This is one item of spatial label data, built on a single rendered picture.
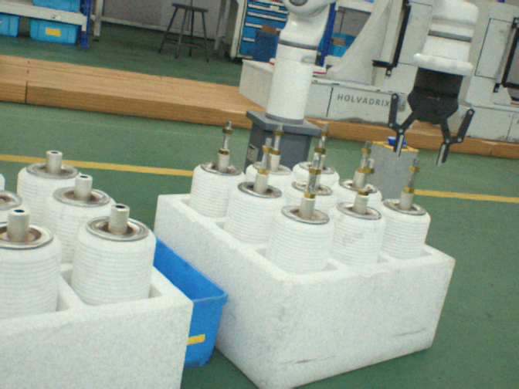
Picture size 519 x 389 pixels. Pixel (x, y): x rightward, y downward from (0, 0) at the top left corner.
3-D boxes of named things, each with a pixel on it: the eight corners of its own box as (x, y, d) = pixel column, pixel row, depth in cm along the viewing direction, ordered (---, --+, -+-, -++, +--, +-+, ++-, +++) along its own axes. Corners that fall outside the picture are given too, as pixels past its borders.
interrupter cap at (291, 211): (278, 206, 99) (279, 201, 98) (325, 213, 99) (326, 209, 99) (282, 221, 91) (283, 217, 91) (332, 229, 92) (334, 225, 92)
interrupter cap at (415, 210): (381, 210, 107) (382, 206, 107) (383, 199, 114) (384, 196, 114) (425, 221, 106) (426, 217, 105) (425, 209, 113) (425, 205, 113)
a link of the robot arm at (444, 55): (410, 66, 97) (420, 25, 95) (414, 64, 108) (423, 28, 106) (470, 78, 95) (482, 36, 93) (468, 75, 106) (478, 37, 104)
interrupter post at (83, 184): (69, 197, 85) (72, 174, 84) (86, 196, 87) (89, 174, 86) (76, 203, 83) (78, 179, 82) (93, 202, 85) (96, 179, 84)
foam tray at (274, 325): (145, 282, 121) (157, 194, 116) (297, 262, 145) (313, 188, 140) (266, 397, 92) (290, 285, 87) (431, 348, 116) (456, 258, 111)
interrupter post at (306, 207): (296, 214, 96) (300, 194, 95) (311, 216, 97) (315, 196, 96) (297, 218, 94) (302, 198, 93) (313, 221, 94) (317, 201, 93)
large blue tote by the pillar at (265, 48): (246, 69, 582) (253, 28, 571) (286, 75, 599) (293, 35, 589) (268, 79, 539) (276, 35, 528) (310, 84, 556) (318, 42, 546)
